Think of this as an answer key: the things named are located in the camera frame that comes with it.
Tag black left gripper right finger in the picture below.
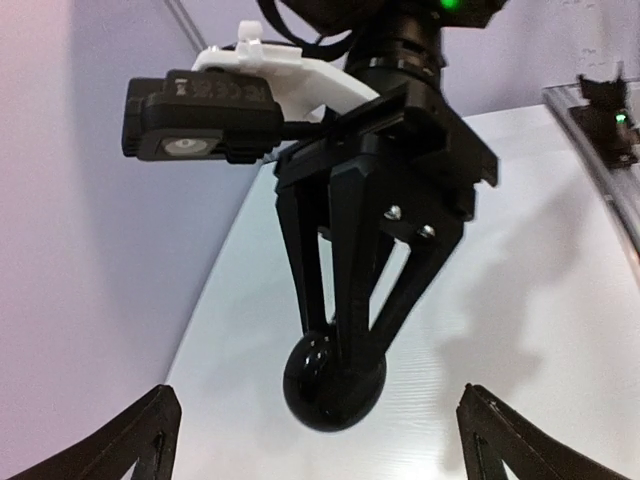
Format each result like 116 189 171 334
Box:
456 383 625 480

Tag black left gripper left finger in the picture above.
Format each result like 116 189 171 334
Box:
13 384 181 479

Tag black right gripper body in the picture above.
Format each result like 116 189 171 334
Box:
275 84 498 240

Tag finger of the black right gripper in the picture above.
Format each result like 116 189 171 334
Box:
276 180 335 338
329 167 463 373

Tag black earbud charging case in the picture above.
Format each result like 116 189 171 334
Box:
282 331 387 433

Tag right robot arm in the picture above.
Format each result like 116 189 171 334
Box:
275 1 502 384

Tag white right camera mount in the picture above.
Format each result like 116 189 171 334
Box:
192 20 378 123

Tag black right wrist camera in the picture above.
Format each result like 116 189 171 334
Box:
121 69 284 164

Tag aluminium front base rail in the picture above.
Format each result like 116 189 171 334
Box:
542 84 639 275

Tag aluminium left corner post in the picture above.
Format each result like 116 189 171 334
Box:
164 0 208 53

